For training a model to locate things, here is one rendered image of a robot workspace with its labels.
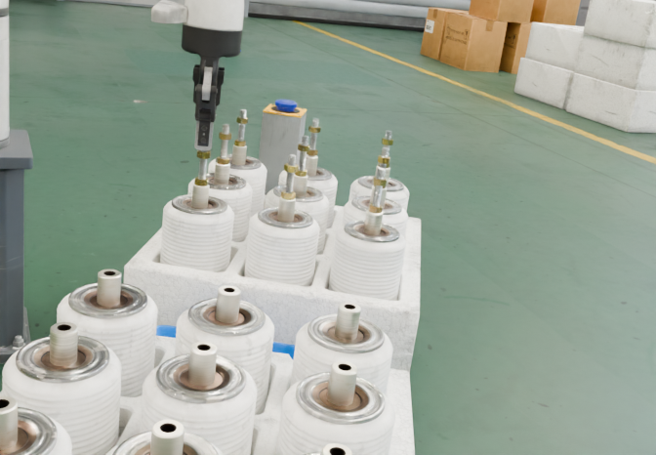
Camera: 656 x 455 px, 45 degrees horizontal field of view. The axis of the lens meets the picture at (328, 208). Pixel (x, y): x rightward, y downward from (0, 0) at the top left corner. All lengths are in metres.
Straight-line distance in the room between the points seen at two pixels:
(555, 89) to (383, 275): 3.04
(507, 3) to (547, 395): 3.80
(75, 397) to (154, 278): 0.41
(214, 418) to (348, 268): 0.44
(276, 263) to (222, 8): 0.33
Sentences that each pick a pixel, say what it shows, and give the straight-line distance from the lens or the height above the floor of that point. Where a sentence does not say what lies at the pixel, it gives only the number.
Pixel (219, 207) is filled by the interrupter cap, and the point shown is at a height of 0.25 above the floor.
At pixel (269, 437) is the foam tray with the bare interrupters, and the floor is 0.18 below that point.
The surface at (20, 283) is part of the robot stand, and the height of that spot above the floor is 0.11.
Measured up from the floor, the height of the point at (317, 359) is 0.24.
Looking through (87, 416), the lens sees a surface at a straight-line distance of 0.70.
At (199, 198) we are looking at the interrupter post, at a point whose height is 0.26.
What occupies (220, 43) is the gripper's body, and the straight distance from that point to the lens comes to 1.02.
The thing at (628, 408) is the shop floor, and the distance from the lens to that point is 1.33.
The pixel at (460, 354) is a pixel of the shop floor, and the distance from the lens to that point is 1.35.
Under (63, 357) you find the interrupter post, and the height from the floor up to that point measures 0.26.
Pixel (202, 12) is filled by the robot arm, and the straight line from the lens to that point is 1.02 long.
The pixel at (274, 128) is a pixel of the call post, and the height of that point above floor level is 0.29.
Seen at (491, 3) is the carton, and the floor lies 0.39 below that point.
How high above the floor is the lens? 0.61
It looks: 18 degrees down
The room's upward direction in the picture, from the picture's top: 7 degrees clockwise
